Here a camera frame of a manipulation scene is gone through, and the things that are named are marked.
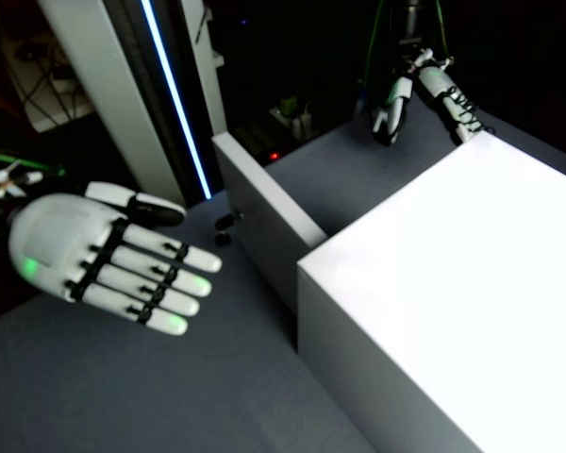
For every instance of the white pillar with light strip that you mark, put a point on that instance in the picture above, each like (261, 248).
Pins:
(118, 85)

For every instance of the grey table cloth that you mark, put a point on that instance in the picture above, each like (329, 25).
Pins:
(122, 377)

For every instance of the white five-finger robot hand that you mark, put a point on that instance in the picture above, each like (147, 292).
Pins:
(435, 79)
(61, 236)

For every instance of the white drawer cabinet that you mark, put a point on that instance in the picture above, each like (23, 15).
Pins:
(453, 264)

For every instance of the white power strip with plugs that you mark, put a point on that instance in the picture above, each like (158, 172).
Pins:
(296, 118)

